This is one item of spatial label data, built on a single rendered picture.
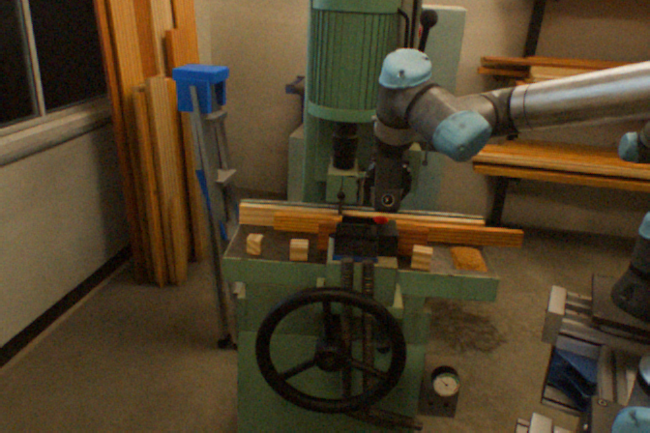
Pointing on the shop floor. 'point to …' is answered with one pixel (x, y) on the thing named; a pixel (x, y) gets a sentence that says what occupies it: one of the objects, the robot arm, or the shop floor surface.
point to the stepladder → (213, 175)
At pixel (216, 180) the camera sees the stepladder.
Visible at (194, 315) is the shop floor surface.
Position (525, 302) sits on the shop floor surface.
